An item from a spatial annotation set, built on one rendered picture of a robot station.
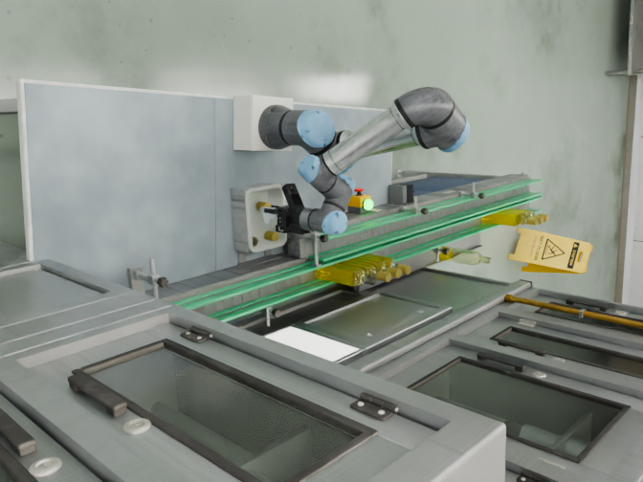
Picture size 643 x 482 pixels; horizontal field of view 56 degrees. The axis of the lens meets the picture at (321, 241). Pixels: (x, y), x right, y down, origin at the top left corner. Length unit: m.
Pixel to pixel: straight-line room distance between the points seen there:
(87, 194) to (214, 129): 0.49
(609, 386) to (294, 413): 1.14
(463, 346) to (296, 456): 1.30
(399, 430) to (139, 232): 1.32
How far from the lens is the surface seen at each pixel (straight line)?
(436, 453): 0.74
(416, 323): 2.07
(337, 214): 1.88
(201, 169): 2.07
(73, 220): 1.87
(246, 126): 2.09
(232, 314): 1.97
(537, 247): 5.47
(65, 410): 0.92
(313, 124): 1.94
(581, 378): 1.86
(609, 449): 1.57
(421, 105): 1.75
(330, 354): 1.85
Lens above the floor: 2.45
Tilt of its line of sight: 44 degrees down
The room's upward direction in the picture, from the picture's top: 100 degrees clockwise
